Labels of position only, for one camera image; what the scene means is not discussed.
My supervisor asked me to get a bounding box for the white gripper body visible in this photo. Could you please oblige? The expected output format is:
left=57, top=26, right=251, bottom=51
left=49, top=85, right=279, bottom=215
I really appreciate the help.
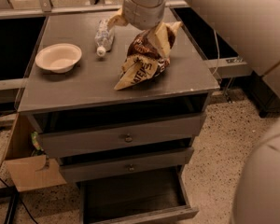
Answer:
left=122, top=0, right=165, bottom=30

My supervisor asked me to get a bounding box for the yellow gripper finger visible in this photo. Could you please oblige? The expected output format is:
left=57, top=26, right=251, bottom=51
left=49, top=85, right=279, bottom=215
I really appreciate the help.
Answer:
left=107, top=8, right=129, bottom=29
left=147, top=22, right=171, bottom=59

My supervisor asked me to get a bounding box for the brown chip bag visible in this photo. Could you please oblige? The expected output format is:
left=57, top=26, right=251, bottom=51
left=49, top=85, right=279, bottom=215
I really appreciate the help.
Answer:
left=114, top=21, right=182, bottom=91

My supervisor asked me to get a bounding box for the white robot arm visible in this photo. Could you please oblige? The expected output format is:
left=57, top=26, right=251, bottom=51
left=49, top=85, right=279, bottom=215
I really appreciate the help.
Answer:
left=109, top=0, right=280, bottom=224

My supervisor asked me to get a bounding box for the grey drawer cabinet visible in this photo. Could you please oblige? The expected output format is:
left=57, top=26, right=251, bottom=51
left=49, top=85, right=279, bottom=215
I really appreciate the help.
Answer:
left=19, top=13, right=218, bottom=172

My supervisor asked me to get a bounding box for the grey top drawer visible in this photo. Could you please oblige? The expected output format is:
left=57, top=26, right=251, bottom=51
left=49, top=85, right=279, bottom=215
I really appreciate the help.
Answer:
left=38, top=112, right=206, bottom=158

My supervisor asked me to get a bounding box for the grey drawer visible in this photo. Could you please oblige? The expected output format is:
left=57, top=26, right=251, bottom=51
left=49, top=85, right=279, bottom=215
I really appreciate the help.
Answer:
left=60, top=147, right=193, bottom=183
left=38, top=112, right=206, bottom=158
left=80, top=167, right=199, bottom=224

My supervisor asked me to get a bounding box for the grey middle drawer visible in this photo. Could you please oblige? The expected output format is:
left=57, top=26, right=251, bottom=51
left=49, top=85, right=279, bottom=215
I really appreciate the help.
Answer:
left=60, top=147, right=193, bottom=183

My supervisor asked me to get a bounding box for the grey bottom drawer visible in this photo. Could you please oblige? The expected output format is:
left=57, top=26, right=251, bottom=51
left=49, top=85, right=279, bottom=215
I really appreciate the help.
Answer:
left=80, top=167, right=199, bottom=224

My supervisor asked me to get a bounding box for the clear plastic water bottle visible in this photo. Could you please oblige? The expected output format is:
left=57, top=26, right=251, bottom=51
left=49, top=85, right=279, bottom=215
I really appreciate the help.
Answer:
left=94, top=19, right=115, bottom=57

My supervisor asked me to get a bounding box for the white paper bowl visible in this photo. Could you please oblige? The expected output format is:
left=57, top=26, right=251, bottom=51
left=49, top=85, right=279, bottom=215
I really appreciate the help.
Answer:
left=35, top=43, right=82, bottom=74

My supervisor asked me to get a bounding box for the brown cardboard box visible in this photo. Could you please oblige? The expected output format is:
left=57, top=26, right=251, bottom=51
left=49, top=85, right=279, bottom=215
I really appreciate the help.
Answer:
left=3, top=115, right=66, bottom=192

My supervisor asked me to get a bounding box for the white cable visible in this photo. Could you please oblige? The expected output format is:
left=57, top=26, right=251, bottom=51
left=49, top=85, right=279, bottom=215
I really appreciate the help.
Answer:
left=212, top=28, right=222, bottom=78

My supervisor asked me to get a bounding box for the metal frame rail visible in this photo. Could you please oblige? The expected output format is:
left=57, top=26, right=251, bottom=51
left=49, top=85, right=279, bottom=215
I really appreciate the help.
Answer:
left=0, top=0, right=190, bottom=21

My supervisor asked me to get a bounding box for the black floor cable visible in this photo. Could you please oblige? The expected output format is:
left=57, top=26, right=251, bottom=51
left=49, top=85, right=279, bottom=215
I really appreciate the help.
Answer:
left=0, top=166, right=39, bottom=224

